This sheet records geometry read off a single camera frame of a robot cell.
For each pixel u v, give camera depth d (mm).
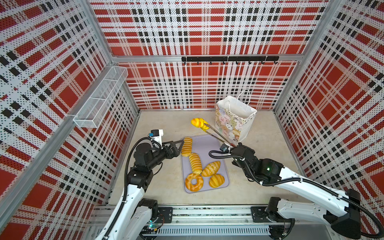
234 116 840
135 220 558
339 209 394
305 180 447
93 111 930
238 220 735
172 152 648
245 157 509
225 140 736
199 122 779
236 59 887
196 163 864
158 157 623
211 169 859
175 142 690
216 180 814
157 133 650
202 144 1039
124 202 462
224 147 636
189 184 817
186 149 953
